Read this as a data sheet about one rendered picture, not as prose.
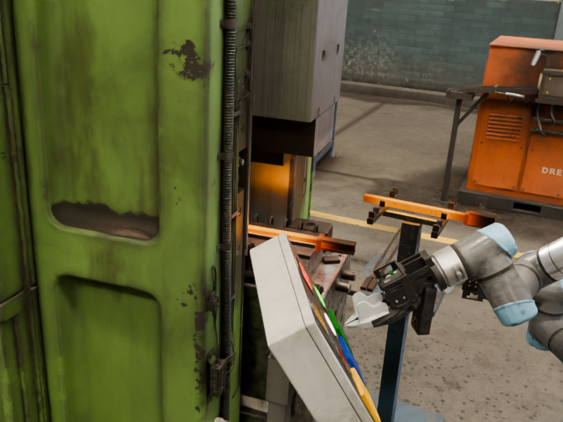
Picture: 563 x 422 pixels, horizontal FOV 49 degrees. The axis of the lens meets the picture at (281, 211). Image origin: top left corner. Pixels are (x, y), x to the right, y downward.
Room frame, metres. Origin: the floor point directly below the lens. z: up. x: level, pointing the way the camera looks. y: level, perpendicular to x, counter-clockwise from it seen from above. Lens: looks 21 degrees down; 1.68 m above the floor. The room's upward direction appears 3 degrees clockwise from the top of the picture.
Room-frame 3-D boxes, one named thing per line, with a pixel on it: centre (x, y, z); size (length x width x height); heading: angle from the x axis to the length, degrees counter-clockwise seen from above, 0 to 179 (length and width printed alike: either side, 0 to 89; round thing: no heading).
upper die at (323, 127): (1.59, 0.10, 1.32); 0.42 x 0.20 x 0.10; 74
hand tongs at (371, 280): (2.13, -0.41, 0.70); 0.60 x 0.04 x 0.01; 158
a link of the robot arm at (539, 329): (1.36, -0.69, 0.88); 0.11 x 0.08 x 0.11; 12
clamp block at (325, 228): (1.71, -0.09, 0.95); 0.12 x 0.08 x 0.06; 74
